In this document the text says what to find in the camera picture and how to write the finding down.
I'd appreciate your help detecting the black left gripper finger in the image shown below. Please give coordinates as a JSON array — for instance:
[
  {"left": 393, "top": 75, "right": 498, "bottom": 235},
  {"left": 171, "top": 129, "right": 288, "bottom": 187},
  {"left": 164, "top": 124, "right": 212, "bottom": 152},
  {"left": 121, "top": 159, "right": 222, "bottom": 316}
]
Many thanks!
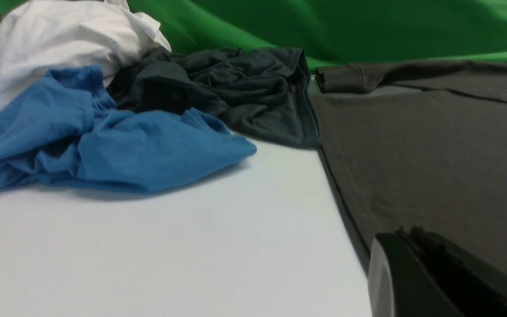
[{"left": 367, "top": 227, "right": 507, "bottom": 317}]

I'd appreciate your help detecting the gray long-sleeved shirt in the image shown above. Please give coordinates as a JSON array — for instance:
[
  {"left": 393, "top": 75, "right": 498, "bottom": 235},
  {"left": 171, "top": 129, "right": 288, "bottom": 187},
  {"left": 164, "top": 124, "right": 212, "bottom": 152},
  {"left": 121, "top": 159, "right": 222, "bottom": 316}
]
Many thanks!
[{"left": 312, "top": 60, "right": 507, "bottom": 274}]

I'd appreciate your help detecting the dark teal crumpled shirt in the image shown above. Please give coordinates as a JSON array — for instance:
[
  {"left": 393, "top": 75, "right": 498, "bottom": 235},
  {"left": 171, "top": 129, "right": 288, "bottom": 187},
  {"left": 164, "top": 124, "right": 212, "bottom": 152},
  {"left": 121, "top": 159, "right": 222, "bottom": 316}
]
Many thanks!
[{"left": 107, "top": 48, "right": 321, "bottom": 148}]

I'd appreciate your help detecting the blue crumpled shirt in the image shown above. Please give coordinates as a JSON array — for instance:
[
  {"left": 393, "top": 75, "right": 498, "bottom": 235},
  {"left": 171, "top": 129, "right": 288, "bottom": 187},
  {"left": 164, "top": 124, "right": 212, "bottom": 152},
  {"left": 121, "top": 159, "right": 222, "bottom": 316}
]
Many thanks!
[{"left": 0, "top": 66, "right": 256, "bottom": 193}]

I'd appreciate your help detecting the green backdrop cloth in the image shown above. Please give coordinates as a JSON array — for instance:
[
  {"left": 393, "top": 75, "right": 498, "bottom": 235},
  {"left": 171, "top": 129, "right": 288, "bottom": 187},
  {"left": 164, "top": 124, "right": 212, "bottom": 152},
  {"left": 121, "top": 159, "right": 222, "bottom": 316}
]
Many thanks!
[{"left": 0, "top": 0, "right": 507, "bottom": 73}]

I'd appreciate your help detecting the white crumpled cloth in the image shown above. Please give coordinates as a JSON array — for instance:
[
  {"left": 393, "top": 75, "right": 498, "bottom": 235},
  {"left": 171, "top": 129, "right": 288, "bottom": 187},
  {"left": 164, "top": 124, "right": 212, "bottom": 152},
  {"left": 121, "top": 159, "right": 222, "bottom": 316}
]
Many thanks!
[{"left": 0, "top": 0, "right": 171, "bottom": 110}]

